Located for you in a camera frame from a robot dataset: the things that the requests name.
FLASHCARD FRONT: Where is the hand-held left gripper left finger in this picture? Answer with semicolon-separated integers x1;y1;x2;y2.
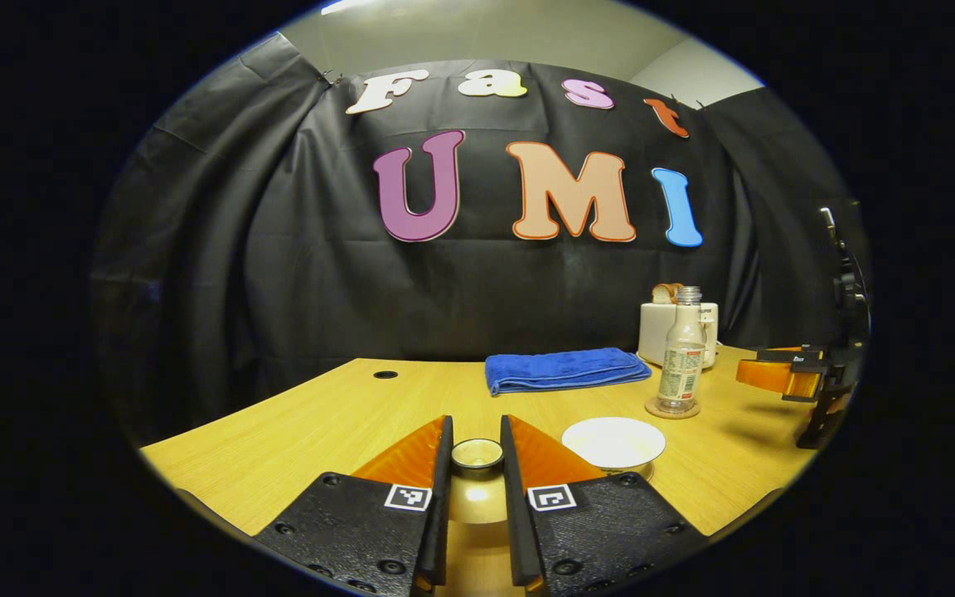
254;415;454;596

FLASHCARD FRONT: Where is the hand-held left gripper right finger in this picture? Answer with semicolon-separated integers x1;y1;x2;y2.
500;415;706;596

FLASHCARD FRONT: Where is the white teacup lid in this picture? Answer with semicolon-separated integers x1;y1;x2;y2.
447;439;510;525

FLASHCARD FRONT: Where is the clear plastic water bottle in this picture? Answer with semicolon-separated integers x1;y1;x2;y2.
656;286;707;414

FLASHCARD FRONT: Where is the round brown coaster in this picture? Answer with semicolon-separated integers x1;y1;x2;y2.
645;396;702;420

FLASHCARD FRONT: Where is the white teacup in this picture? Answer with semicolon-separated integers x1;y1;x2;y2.
561;416;667;475

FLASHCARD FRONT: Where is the white toaster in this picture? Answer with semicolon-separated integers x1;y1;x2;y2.
638;302;720;368

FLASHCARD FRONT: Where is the folded blue towel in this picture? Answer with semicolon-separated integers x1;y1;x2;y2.
484;347;653;396

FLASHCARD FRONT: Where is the black backdrop cloth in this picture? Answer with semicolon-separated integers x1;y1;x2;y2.
90;33;872;449

